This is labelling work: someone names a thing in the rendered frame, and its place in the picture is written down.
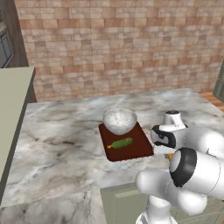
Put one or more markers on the green cucumber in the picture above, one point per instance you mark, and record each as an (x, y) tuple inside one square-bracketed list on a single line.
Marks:
[(122, 143)]

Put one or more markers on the dark grey cabinet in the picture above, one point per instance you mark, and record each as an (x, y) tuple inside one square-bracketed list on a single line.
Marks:
[(219, 87)]

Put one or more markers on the orange carrot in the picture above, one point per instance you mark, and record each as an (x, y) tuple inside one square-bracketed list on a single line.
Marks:
[(169, 157)]

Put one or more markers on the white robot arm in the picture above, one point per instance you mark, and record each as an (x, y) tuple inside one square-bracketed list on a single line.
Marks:
[(198, 172)]

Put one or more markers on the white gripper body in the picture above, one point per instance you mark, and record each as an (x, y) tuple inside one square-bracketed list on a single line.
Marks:
[(163, 150)]

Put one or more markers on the pale green counter cupboard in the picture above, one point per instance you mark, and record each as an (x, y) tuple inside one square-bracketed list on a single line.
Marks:
[(122, 204)]

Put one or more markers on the grey framed window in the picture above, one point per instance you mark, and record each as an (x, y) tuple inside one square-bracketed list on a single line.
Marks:
[(5, 43)]

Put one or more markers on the pale green tall cabinet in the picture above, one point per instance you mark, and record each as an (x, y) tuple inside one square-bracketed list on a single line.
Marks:
[(11, 116)]

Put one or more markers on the white bowl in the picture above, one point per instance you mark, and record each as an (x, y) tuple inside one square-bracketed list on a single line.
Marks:
[(119, 121)]

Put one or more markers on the dark red tray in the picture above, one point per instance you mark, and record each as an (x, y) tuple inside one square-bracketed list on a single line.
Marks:
[(132, 150)]

